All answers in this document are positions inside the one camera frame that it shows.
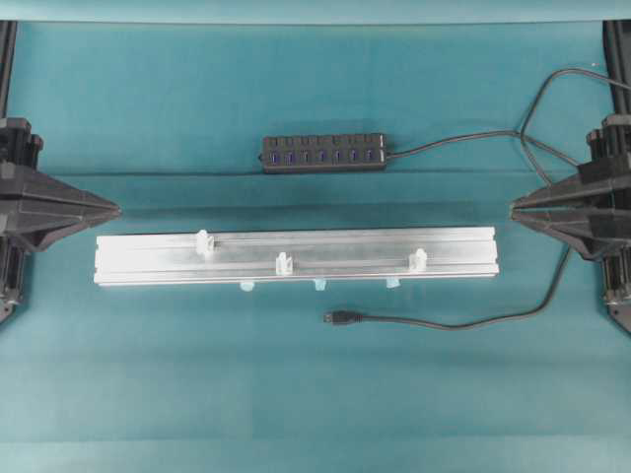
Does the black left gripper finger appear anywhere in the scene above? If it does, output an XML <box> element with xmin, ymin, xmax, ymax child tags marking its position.
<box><xmin>1</xmin><ymin>169</ymin><xmax>120</xmax><ymax>212</ymax></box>
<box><xmin>1</xmin><ymin>209</ymin><xmax>121</xmax><ymax>251</ymax></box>

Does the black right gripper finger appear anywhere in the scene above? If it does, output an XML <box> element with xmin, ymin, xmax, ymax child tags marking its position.
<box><xmin>511</xmin><ymin>210</ymin><xmax>621</xmax><ymax>261</ymax></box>
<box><xmin>511</xmin><ymin>163</ymin><xmax>616</xmax><ymax>212</ymax></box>

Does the black USB cable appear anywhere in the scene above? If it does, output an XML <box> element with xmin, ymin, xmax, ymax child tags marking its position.
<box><xmin>322</xmin><ymin>68</ymin><xmax>631</xmax><ymax>330</ymax></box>

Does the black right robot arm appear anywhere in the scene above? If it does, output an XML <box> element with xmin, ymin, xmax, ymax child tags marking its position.
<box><xmin>511</xmin><ymin>114</ymin><xmax>630</xmax><ymax>331</ymax></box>

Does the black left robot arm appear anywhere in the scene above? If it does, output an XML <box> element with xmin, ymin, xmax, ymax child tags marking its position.
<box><xmin>1</xmin><ymin>118</ymin><xmax>121</xmax><ymax>321</ymax></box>

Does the black multi-port USB hub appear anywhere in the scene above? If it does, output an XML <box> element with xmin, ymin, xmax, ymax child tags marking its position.
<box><xmin>259</xmin><ymin>133</ymin><xmax>386</xmax><ymax>174</ymax></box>

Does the black right frame post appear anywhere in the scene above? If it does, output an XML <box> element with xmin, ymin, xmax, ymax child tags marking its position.
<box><xmin>602</xmin><ymin>20</ymin><xmax>631</xmax><ymax>114</ymax></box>

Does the black frame post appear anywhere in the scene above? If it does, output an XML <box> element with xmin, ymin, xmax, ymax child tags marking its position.
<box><xmin>602</xmin><ymin>20</ymin><xmax>631</xmax><ymax>114</ymax></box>
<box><xmin>0</xmin><ymin>21</ymin><xmax>18</xmax><ymax>118</ymax></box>

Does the black left frame post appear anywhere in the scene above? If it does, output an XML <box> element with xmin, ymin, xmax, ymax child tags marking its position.
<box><xmin>0</xmin><ymin>21</ymin><xmax>18</xmax><ymax>118</ymax></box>

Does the white ring clip left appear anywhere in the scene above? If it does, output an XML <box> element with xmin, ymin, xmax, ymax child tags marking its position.
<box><xmin>195</xmin><ymin>230</ymin><xmax>215</xmax><ymax>258</ymax></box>

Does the silver aluminium extrusion rail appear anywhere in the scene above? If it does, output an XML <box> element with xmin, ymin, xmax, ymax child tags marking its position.
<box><xmin>94</xmin><ymin>227</ymin><xmax>499</xmax><ymax>291</ymax></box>

